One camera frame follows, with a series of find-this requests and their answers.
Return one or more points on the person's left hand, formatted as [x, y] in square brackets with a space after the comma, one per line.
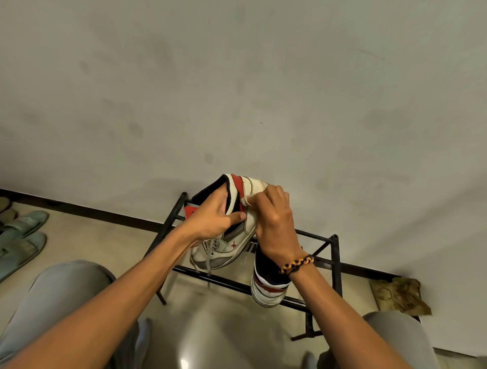
[207, 222]

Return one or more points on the person's right hand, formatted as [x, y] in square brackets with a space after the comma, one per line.
[274, 232]

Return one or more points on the person's right thumb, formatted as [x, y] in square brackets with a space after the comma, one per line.
[254, 200]

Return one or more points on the person's left thumb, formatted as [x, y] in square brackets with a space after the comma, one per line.
[234, 219]

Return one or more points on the white red black sneaker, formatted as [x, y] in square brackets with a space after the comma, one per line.
[268, 285]
[232, 243]

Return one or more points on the person's right forearm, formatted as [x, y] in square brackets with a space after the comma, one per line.
[334, 323]

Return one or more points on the person's left forearm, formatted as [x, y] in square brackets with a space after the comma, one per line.
[114, 304]

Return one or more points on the black metal shoe rack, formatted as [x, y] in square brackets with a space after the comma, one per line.
[334, 266]

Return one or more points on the crumpled brown cloth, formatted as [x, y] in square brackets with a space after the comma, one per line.
[401, 296]

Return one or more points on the person's left leg grey trousers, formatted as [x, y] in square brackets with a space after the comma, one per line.
[57, 289]

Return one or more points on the person's leg grey trousers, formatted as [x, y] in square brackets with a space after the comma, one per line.
[399, 338]
[57, 289]

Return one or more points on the person's right leg grey trousers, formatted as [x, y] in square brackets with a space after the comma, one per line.
[399, 338]

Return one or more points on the pale green slipper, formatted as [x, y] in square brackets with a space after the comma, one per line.
[21, 254]
[23, 225]

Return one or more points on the beige slipper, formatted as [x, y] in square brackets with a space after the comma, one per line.
[3, 203]
[7, 216]

